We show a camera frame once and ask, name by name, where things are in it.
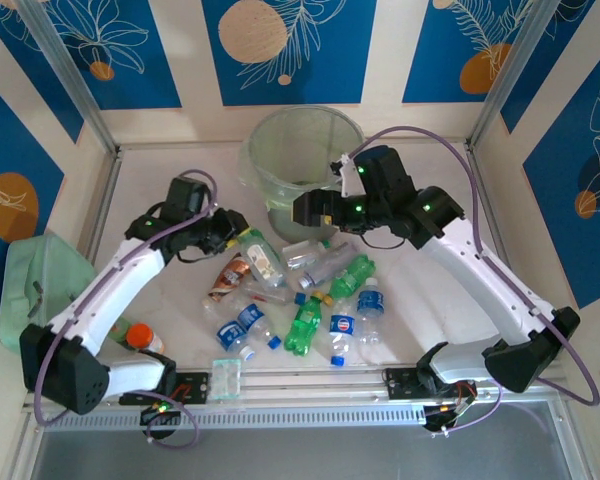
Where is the crushed bottle brown label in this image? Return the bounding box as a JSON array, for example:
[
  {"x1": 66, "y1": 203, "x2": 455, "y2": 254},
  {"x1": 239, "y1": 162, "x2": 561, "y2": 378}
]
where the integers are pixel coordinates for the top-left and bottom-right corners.
[{"x1": 207, "y1": 253, "x2": 254, "y2": 305}]

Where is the clear bottle beige label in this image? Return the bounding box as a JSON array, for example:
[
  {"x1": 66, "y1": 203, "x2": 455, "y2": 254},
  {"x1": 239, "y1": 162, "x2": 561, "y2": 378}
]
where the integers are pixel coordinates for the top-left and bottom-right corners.
[{"x1": 229, "y1": 228, "x2": 289, "y2": 290}]

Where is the large green plastic bottle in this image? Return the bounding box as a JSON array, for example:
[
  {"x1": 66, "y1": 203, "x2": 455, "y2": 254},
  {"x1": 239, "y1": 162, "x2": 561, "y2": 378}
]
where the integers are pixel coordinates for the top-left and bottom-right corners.
[{"x1": 326, "y1": 253, "x2": 378, "y2": 301}]

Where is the green bottle yellow cap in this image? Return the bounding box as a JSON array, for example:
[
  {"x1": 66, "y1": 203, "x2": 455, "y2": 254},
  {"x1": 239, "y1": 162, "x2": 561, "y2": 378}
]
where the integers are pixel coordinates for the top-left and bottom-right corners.
[{"x1": 283, "y1": 291, "x2": 335, "y2": 357}]

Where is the grey mesh waste bin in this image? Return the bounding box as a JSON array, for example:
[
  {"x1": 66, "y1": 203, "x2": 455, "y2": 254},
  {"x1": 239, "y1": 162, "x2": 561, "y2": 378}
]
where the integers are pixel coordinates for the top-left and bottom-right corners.
[{"x1": 249, "y1": 105, "x2": 366, "y2": 244}]

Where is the clear purple tinted bottle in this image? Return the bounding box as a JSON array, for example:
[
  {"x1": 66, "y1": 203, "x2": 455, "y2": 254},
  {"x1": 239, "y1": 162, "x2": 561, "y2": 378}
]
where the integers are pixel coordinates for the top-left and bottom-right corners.
[{"x1": 298, "y1": 242, "x2": 365, "y2": 291}]

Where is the flat clear bottle blue cap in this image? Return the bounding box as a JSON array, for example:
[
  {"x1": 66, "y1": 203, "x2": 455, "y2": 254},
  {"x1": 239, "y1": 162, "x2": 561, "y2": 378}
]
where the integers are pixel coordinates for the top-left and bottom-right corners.
[{"x1": 239, "y1": 282, "x2": 307, "y2": 307}]

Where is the orange capped pill bottle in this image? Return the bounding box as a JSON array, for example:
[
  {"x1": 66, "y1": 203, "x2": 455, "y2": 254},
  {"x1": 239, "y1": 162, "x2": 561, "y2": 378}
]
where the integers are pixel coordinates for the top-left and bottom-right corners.
[{"x1": 124, "y1": 323, "x2": 165, "y2": 355}]

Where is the small clear plastic box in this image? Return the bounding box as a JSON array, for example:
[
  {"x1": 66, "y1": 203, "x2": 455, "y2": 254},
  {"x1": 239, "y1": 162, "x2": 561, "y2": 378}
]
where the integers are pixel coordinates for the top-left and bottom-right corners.
[{"x1": 209, "y1": 357, "x2": 245, "y2": 401}]

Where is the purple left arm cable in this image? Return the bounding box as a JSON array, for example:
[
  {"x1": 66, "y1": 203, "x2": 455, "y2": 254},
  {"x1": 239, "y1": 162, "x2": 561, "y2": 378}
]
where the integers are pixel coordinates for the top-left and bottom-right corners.
[{"x1": 32, "y1": 168, "x2": 219, "y2": 427}]

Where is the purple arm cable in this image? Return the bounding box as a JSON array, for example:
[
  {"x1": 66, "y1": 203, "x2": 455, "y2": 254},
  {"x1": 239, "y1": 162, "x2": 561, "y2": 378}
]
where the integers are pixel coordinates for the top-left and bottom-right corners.
[
  {"x1": 32, "y1": 168, "x2": 219, "y2": 427},
  {"x1": 347, "y1": 126, "x2": 600, "y2": 407}
]

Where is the thin black cable loop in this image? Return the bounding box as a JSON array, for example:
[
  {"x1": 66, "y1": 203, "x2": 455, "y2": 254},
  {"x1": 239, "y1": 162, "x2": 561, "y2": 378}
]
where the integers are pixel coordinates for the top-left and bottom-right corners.
[
  {"x1": 176, "y1": 248, "x2": 222, "y2": 266},
  {"x1": 362, "y1": 230, "x2": 407, "y2": 251}
]

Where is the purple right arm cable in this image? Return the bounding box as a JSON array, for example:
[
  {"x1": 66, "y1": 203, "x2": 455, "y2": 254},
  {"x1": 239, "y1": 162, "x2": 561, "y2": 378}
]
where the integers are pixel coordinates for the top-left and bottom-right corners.
[{"x1": 347, "y1": 126, "x2": 600, "y2": 407}]

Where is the aluminium frame side rail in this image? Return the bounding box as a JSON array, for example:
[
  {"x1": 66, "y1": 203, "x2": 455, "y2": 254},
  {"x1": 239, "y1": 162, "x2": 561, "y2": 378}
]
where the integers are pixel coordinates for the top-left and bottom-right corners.
[
  {"x1": 467, "y1": 144, "x2": 569, "y2": 381},
  {"x1": 22, "y1": 147, "x2": 124, "y2": 406}
]

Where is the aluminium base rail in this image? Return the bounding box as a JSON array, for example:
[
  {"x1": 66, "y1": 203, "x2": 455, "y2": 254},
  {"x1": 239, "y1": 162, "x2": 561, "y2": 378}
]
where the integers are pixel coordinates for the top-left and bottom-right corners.
[{"x1": 24, "y1": 362, "x2": 569, "y2": 409}]

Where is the small circuit board with wires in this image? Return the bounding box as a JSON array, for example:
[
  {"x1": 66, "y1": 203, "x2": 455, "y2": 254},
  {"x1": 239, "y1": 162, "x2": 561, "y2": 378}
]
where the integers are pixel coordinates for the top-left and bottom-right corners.
[
  {"x1": 139, "y1": 399, "x2": 177, "y2": 427},
  {"x1": 423, "y1": 383, "x2": 477, "y2": 432}
]

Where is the aluminium frame post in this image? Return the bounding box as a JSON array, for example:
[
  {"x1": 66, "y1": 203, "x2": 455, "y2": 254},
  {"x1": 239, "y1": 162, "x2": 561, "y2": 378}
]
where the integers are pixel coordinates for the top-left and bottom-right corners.
[
  {"x1": 15, "y1": 0, "x2": 121, "y2": 156},
  {"x1": 467, "y1": 0, "x2": 599, "y2": 149}
]

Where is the slotted grey cable duct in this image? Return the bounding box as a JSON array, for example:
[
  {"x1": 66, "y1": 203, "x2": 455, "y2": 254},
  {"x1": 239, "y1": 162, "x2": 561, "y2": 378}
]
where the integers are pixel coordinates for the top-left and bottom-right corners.
[{"x1": 44, "y1": 404, "x2": 426, "y2": 432}]

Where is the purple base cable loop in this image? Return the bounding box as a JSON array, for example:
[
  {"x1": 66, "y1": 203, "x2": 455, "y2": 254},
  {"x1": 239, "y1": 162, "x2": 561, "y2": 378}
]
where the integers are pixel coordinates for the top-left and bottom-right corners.
[
  {"x1": 146, "y1": 397, "x2": 201, "y2": 450},
  {"x1": 427, "y1": 379, "x2": 505, "y2": 439}
]

